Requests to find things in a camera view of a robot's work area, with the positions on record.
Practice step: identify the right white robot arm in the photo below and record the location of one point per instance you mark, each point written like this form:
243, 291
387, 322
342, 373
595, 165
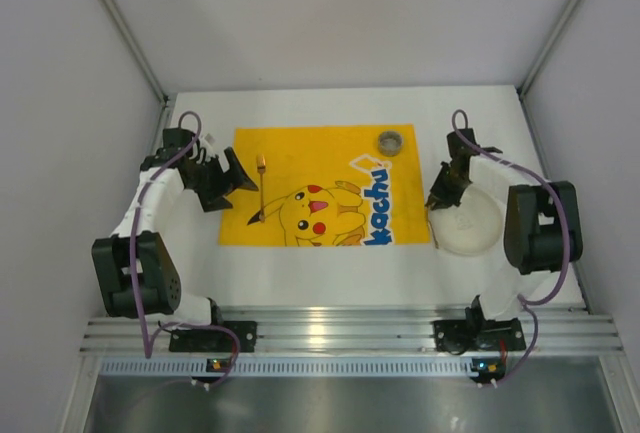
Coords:
541, 232

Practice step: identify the aluminium mounting rail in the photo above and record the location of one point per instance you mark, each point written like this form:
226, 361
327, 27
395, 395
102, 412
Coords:
557, 330

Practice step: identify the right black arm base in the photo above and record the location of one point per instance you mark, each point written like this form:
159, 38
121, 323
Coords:
476, 333

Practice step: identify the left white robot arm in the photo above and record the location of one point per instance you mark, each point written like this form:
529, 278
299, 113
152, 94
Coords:
133, 265

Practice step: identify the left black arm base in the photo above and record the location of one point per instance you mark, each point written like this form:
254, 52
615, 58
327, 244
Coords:
185, 339

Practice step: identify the small grey cup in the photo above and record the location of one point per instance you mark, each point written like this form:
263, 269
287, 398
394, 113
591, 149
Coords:
390, 143

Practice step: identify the copper fork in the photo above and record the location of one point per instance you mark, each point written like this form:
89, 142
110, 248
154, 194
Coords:
261, 169

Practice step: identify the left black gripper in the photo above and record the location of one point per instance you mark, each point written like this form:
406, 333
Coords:
218, 181

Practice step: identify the perforated grey cable duct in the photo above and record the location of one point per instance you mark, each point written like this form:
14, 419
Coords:
303, 367

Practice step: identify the white paper plate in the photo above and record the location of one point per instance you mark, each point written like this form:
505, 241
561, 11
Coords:
471, 229

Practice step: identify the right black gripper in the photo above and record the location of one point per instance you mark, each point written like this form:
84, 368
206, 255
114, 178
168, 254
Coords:
446, 181

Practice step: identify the yellow Pikachu placemat cloth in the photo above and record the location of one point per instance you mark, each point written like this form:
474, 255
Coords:
327, 186

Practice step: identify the copper spoon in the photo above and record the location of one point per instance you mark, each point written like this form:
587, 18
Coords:
433, 233

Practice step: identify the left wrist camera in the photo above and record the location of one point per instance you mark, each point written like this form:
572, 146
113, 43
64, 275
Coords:
207, 142

